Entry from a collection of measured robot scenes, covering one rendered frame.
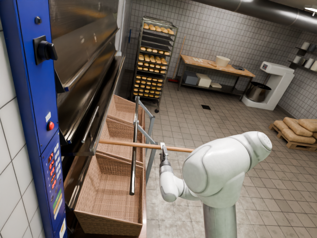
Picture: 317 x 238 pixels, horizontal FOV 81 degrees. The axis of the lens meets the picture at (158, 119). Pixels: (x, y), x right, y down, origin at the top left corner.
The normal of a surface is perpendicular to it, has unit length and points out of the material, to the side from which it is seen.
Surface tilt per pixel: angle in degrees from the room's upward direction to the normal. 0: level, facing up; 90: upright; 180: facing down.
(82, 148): 11
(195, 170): 89
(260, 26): 90
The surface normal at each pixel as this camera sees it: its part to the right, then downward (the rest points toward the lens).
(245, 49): 0.07, 0.54
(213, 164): 0.10, -0.47
